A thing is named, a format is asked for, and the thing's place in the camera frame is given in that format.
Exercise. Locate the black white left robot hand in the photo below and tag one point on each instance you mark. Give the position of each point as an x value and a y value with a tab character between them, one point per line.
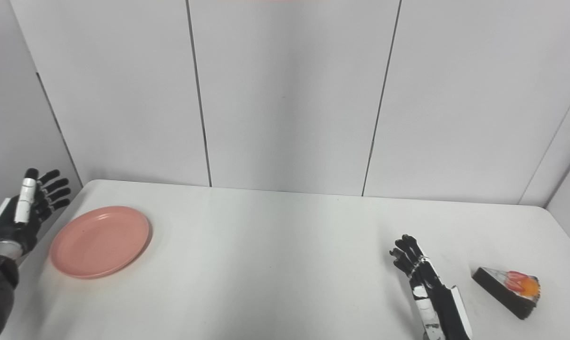
20	217

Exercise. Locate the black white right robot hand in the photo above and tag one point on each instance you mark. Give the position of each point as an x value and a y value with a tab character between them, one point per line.
436	297

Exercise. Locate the chocolate cake slice with fruit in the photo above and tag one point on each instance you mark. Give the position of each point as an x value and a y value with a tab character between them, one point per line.
504	288

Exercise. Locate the pink round plate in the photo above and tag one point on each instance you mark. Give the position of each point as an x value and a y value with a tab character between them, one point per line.
99	242

